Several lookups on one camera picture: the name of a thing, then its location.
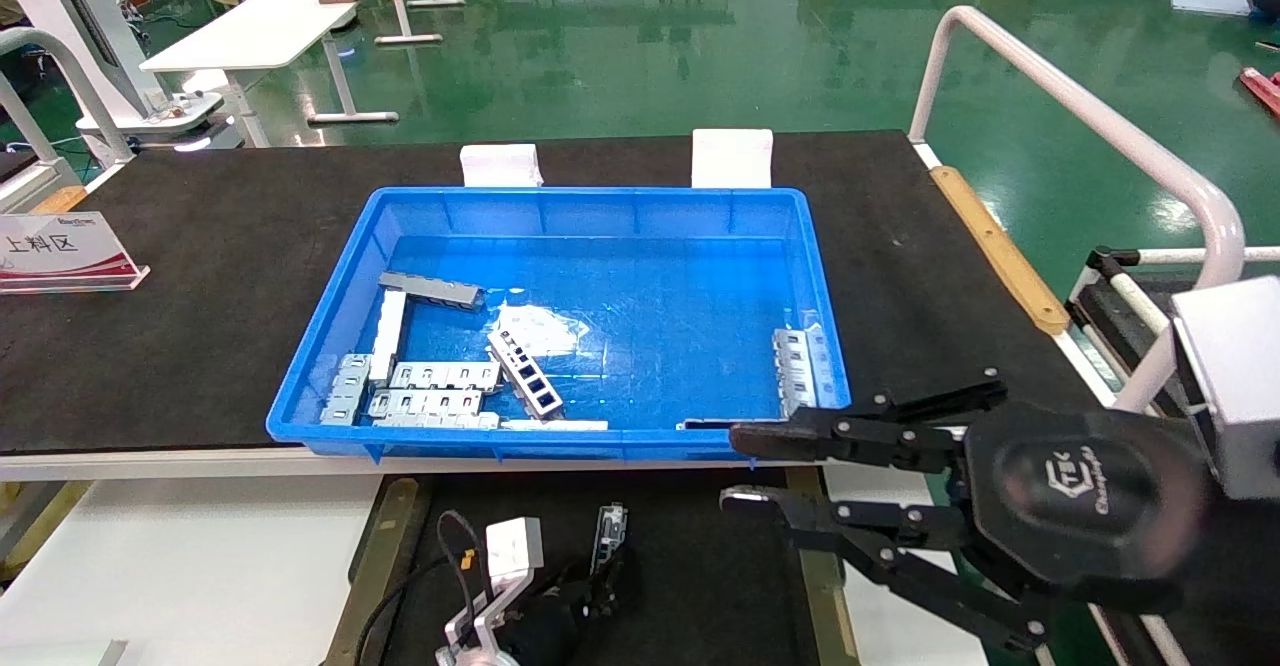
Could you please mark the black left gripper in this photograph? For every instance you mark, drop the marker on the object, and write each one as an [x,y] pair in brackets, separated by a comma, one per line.
[550,631]

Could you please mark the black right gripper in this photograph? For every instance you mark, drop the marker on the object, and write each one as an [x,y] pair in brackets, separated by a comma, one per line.
[1080,496]

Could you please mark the dark slotted metal bracket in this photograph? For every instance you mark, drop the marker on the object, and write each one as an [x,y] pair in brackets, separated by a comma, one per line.
[608,536]

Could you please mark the black flat container tray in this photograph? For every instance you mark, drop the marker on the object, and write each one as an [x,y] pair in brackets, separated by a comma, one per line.
[700,566]

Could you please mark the silver slotted rectangular part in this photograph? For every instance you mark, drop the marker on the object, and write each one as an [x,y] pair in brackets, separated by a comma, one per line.
[525,373]

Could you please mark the grey long metal part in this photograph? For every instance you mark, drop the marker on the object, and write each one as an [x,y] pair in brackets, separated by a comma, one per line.
[430,289]

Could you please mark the brass coloured metal strip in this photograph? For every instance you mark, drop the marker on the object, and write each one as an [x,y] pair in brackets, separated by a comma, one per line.
[822,586]

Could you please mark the silver thin metal strip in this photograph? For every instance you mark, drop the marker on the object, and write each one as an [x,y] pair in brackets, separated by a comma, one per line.
[435,422]
[555,425]

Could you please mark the clear plastic bag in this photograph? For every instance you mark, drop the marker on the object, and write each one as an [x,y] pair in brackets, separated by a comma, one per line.
[545,326]

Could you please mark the yellow wooden edge strip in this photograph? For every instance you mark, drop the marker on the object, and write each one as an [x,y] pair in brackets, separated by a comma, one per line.
[1000,251]

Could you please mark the blue plastic bin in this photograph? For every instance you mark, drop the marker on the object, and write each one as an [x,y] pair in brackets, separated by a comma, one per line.
[680,286]

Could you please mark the black cart with white pipes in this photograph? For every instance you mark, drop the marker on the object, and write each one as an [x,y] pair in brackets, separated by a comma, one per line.
[1098,291]

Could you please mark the white metal bar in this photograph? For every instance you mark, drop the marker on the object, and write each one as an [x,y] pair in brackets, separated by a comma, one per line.
[388,336]

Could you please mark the white paper label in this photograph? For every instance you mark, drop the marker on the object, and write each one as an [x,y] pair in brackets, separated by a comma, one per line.
[500,166]
[732,158]

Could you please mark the white tubular railing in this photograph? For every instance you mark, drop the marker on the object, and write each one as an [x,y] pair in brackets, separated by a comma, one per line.
[1100,116]

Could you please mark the red object on floor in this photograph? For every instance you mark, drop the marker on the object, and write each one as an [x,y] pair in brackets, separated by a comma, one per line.
[1262,91]

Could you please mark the red white table sign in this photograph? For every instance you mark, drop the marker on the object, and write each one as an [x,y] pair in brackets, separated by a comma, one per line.
[60,246]

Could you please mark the white desk with legs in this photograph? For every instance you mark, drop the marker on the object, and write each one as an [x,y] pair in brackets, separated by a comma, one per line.
[250,31]

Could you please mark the grey curved tube railing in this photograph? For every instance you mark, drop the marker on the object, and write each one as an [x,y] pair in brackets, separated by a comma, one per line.
[60,66]

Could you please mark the white robot with wheeled base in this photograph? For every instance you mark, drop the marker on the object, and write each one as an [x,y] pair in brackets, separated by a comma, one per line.
[90,36]

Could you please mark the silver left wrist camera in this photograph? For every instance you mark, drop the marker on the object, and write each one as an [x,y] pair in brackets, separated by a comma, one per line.
[512,546]

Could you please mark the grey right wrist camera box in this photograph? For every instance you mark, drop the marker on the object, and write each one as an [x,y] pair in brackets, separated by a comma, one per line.
[1240,376]

